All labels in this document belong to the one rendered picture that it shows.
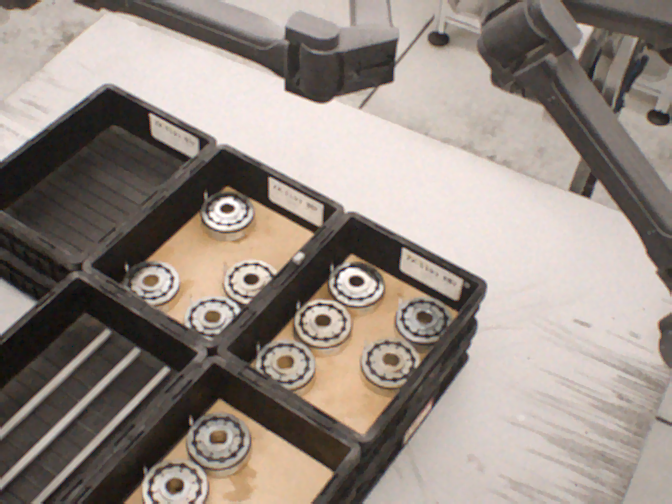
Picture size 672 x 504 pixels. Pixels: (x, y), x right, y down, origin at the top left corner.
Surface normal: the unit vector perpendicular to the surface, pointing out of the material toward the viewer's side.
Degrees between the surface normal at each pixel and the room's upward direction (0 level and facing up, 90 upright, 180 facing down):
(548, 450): 0
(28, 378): 0
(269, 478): 0
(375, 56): 90
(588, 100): 39
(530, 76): 87
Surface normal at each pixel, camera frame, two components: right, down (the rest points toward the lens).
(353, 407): 0.04, -0.65
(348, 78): 0.40, 0.70
